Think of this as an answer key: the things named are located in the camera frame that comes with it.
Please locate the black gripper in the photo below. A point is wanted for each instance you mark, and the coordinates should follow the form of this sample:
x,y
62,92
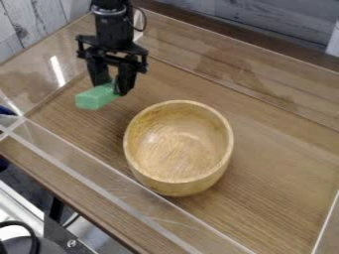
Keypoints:
x,y
111,47

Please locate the green rectangular block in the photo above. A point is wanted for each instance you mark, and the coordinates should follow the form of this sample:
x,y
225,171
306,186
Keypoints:
x,y
97,97

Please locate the brown wooden bowl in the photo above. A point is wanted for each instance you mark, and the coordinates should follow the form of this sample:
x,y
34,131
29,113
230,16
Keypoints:
x,y
178,145

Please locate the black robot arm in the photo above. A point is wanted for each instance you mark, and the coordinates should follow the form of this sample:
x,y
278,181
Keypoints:
x,y
110,3

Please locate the clear acrylic corner bracket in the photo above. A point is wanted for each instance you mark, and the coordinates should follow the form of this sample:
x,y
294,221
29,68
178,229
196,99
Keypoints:
x,y
138,24

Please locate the clear acrylic front wall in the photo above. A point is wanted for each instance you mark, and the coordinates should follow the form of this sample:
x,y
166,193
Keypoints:
x,y
134,214

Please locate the black metal mount plate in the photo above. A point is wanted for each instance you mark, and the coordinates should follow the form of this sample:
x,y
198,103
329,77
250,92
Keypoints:
x,y
59,241

